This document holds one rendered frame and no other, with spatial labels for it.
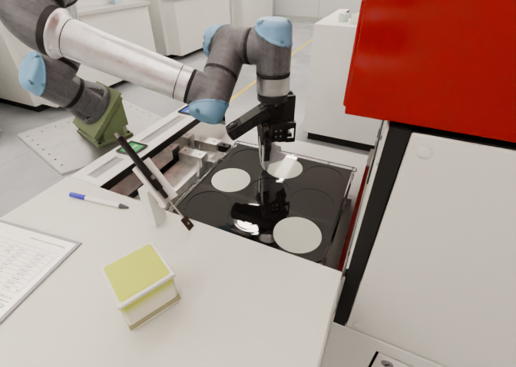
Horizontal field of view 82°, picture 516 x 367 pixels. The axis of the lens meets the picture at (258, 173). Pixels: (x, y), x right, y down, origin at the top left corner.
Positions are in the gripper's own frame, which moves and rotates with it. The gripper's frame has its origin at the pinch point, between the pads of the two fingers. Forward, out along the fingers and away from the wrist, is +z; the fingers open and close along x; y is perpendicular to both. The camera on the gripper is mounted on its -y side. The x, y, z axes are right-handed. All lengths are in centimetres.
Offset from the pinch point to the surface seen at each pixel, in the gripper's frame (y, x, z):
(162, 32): -57, 453, 49
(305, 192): 8.3, -11.3, 1.4
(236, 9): 86, 631, 44
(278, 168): 4.3, -0.1, 1.3
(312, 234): 5.0, -24.7, 1.3
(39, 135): -75, 50, 9
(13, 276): -46, -29, -6
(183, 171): -21.2, 6.5, 3.3
